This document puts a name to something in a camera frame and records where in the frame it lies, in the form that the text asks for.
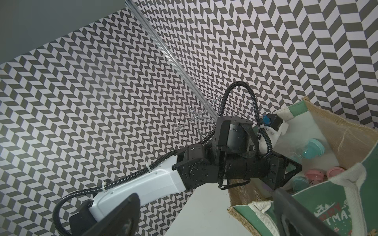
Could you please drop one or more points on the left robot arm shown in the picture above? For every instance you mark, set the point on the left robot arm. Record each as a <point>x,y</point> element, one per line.
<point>233,153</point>

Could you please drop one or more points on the green hourglass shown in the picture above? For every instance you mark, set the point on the green hourglass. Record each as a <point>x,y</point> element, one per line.
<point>313,148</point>
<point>299,184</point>

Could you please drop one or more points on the silver wire stand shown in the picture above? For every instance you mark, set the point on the silver wire stand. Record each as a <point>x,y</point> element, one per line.
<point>196,117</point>

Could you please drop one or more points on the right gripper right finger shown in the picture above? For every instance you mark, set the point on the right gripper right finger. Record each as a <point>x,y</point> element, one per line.
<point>295,220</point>

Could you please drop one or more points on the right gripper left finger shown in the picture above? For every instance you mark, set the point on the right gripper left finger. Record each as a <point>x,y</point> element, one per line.
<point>121,221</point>

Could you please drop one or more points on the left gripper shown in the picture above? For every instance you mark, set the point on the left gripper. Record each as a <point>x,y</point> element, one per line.
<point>275,171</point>

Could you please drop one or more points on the pink hourglass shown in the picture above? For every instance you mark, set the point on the pink hourglass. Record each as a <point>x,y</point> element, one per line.
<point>315,176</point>
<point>334,171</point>

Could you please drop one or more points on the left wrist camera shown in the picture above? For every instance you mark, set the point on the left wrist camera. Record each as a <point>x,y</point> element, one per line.
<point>274,126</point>

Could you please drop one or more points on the green canvas Christmas bag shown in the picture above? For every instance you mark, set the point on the green canvas Christmas bag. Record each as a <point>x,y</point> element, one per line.
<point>348,202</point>

